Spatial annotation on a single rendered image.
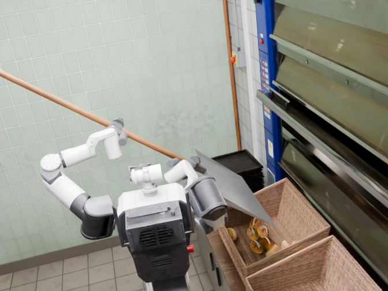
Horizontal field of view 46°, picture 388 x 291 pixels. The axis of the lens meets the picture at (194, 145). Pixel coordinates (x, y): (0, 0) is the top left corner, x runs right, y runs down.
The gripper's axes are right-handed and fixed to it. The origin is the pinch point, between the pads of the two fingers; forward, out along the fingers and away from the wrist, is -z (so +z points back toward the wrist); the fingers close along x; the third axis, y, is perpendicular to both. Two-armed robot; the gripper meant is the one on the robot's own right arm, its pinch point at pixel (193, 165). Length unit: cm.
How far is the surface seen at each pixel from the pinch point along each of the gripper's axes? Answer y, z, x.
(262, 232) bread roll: -48, -44, -21
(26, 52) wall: 146, -44, -16
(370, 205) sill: -75, 20, 36
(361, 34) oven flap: -33, 34, 89
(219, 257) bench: -36, -30, -44
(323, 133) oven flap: -43, 10, 49
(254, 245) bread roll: -48, -33, -27
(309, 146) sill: -41, -28, 37
